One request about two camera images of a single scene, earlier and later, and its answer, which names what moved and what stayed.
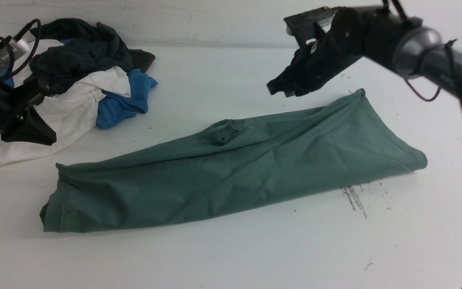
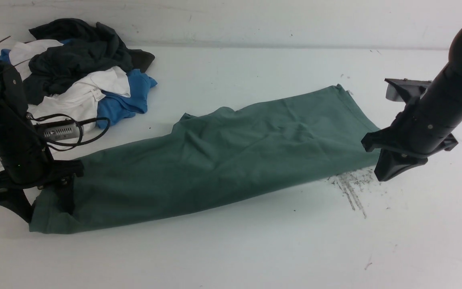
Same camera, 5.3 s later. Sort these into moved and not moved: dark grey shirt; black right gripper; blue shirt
Moved: black right gripper
Not moved: blue shirt; dark grey shirt
